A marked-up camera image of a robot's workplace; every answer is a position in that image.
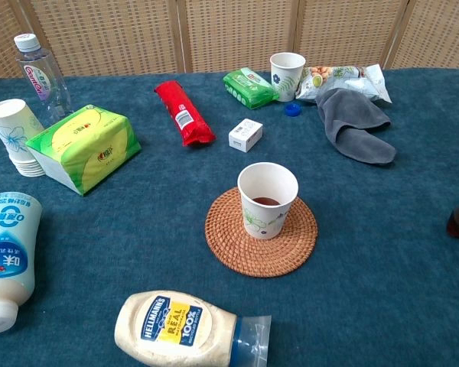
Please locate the small white cardboard box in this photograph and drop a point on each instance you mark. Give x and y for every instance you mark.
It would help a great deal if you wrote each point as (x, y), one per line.
(245, 135)

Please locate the white cup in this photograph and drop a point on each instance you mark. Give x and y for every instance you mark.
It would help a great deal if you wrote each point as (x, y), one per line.
(265, 221)

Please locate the blue bottle cap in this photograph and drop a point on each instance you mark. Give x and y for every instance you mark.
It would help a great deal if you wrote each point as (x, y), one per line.
(292, 109)

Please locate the leaf print paper cup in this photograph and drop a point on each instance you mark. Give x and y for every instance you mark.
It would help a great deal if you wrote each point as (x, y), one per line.
(285, 82)

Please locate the Hellmann's mayonnaise squeeze bottle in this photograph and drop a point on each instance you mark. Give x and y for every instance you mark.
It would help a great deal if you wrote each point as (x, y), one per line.
(168, 329)

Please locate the clear plastic water bottle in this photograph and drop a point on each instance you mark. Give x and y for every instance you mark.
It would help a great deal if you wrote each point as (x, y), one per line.
(42, 80)

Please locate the white blue squeeze bottle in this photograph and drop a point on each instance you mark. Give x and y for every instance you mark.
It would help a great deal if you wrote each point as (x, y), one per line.
(7, 252)

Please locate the round woven rattan coaster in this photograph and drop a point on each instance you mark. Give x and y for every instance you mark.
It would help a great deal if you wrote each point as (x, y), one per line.
(229, 248)

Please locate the red snack package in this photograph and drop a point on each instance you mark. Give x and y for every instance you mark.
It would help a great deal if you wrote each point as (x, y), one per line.
(183, 112)

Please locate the green wet wipes pack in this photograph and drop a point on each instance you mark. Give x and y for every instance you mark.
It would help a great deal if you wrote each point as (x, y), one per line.
(248, 89)

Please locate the grey microfibre cloth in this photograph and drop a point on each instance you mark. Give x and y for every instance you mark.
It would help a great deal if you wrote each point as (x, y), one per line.
(352, 122)

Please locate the green yellow tissue pack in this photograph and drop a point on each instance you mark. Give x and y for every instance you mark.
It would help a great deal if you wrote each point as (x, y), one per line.
(88, 149)

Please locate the blue carpet table cover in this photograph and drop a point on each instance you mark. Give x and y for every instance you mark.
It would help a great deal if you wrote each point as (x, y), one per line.
(367, 248)

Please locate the white peanut snack bag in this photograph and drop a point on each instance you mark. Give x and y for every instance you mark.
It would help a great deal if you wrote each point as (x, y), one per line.
(348, 78)

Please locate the woven rattan folding screen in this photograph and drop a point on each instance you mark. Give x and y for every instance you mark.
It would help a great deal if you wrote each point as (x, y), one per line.
(111, 34)

